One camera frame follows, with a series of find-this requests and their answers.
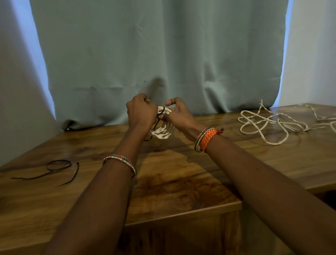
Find person's left hand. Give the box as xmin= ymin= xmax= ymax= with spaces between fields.
xmin=126 ymin=93 xmax=159 ymax=132

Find person's right hand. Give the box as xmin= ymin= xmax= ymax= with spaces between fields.
xmin=160 ymin=97 xmax=208 ymax=142

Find black twist ties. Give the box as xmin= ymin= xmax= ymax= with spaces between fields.
xmin=144 ymin=106 xmax=166 ymax=142

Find short black twist tie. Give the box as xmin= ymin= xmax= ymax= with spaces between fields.
xmin=55 ymin=162 xmax=80 ymax=188

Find plain white cable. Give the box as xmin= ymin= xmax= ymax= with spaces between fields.
xmin=237 ymin=110 xmax=310 ymax=146

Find long black twist tie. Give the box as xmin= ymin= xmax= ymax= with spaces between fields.
xmin=10 ymin=159 xmax=72 ymax=180

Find person's right forearm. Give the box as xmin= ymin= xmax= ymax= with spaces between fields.
xmin=206 ymin=134 xmax=336 ymax=255

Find person's left forearm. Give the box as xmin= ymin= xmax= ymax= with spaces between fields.
xmin=43 ymin=126 xmax=150 ymax=255

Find silver beaded bangle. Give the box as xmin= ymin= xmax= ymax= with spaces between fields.
xmin=102 ymin=154 xmax=137 ymax=179

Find wooden desk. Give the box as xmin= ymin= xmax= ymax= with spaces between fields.
xmin=0 ymin=103 xmax=336 ymax=255

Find teal fabric curtain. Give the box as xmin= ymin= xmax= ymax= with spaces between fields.
xmin=29 ymin=0 xmax=289 ymax=131

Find orange braided bracelet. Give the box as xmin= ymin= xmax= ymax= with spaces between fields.
xmin=194 ymin=127 xmax=216 ymax=153
xmin=199 ymin=128 xmax=224 ymax=153

